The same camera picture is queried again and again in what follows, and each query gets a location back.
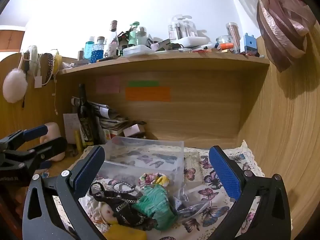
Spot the small white cardboard box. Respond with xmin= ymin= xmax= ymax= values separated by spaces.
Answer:
xmin=123 ymin=124 xmax=146 ymax=138

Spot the blue liquid bottle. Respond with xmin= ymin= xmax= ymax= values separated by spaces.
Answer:
xmin=85 ymin=41 xmax=95 ymax=62

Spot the blue dotted glass bottle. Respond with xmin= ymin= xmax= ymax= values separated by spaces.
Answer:
xmin=91 ymin=37 xmax=105 ymax=63

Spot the clear plastic bag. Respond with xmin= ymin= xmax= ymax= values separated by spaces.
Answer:
xmin=172 ymin=185 xmax=213 ymax=220

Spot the black chain hair band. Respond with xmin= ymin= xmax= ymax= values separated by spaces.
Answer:
xmin=89 ymin=180 xmax=155 ymax=230

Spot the pink plastic bag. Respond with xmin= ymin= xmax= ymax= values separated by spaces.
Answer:
xmin=215 ymin=0 xmax=317 ymax=73

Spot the clear cosmetic jar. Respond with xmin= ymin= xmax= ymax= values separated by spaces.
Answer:
xmin=136 ymin=27 xmax=147 ymax=46

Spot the orange sticky note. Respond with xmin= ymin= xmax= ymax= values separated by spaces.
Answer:
xmin=125 ymin=87 xmax=171 ymax=102

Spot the pink sticky note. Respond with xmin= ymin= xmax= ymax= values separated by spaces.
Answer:
xmin=96 ymin=76 xmax=121 ymax=94

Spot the green fabric scrunchie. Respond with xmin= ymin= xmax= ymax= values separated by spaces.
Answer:
xmin=131 ymin=184 xmax=178 ymax=232

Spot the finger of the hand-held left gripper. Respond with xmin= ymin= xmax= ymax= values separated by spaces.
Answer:
xmin=0 ymin=124 xmax=49 ymax=153
xmin=5 ymin=137 xmax=68 ymax=169

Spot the blue white box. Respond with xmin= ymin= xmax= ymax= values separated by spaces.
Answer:
xmin=240 ymin=33 xmax=257 ymax=54

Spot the wooden shelf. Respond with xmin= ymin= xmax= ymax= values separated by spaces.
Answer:
xmin=58 ymin=51 xmax=270 ymax=75

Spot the butterfly printed lace cloth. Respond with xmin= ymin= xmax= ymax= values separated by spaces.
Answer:
xmin=62 ymin=140 xmax=265 ymax=240

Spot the tall clear corked bottle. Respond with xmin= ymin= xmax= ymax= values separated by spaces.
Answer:
xmin=106 ymin=20 xmax=119 ymax=57

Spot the green pump bottle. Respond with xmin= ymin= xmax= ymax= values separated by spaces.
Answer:
xmin=128 ymin=21 xmax=140 ymax=48

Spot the flat white plastic box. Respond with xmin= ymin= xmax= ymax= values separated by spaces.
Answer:
xmin=122 ymin=45 xmax=153 ymax=57

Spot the clear makeup brush organiser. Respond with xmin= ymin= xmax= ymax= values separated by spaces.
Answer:
xmin=168 ymin=15 xmax=208 ymax=48

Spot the dark wine bottle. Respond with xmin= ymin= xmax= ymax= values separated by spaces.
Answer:
xmin=77 ymin=84 xmax=97 ymax=147

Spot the yellow marker pen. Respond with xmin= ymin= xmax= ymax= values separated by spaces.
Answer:
xmin=75 ymin=130 xmax=83 ymax=153

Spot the black beaded headband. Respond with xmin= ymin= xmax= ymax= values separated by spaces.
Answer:
xmin=41 ymin=53 xmax=55 ymax=87

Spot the yellow headband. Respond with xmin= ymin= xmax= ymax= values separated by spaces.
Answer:
xmin=54 ymin=50 xmax=62 ymax=74

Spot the low glass jar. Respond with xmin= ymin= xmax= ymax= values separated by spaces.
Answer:
xmin=215 ymin=35 xmax=233 ymax=45

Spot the stack of magazines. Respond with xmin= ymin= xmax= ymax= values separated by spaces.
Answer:
xmin=71 ymin=96 xmax=147 ymax=143

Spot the cream fabric hair accessory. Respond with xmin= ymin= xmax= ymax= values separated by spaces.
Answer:
xmin=86 ymin=201 xmax=118 ymax=227

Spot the floral fabric scrunchie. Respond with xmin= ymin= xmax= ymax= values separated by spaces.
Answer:
xmin=138 ymin=172 xmax=170 ymax=187

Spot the yellow soft block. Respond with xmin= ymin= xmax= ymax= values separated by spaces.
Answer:
xmin=104 ymin=224 xmax=147 ymax=240

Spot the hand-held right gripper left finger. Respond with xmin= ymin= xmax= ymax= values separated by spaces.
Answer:
xmin=22 ymin=145 xmax=108 ymax=240

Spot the green sticky note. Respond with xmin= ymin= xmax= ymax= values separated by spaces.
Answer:
xmin=128 ymin=80 xmax=160 ymax=87

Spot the white fluffy pompom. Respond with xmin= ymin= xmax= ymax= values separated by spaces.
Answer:
xmin=2 ymin=69 xmax=28 ymax=103

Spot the white thin cable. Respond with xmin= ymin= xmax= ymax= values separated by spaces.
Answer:
xmin=51 ymin=79 xmax=59 ymax=115

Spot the clear plastic storage box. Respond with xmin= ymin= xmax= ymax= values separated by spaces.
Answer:
xmin=99 ymin=136 xmax=185 ymax=188

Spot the white fluffy headband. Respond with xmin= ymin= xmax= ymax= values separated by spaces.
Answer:
xmin=26 ymin=45 xmax=40 ymax=73

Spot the tall jar with pink sticks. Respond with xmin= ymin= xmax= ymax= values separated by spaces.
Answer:
xmin=226 ymin=22 xmax=240 ymax=51

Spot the peach plush toy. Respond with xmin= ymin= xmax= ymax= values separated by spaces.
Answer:
xmin=40 ymin=122 xmax=67 ymax=161

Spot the white note paper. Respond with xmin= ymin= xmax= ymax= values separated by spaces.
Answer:
xmin=63 ymin=113 xmax=80 ymax=144

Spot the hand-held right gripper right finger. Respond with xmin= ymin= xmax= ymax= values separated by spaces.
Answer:
xmin=207 ymin=145 xmax=292 ymax=240

